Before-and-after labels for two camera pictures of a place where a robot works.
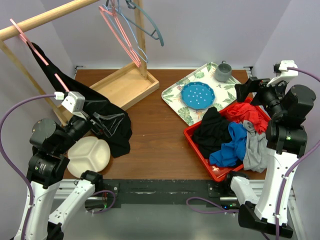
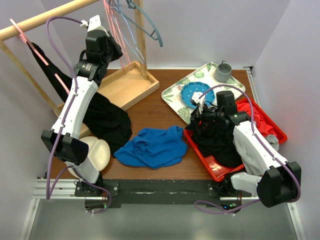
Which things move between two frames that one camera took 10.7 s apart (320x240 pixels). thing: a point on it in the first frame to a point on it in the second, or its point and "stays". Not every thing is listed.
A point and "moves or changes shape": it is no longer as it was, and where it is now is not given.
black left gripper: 110,128 to 111,40
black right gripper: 251,85 to 196,117
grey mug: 223,72 stays
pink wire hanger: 123,33 moves or changes shape
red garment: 247,111 stays
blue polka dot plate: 197,95 stays
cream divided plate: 88,153 stays
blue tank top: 233,151 to 154,148
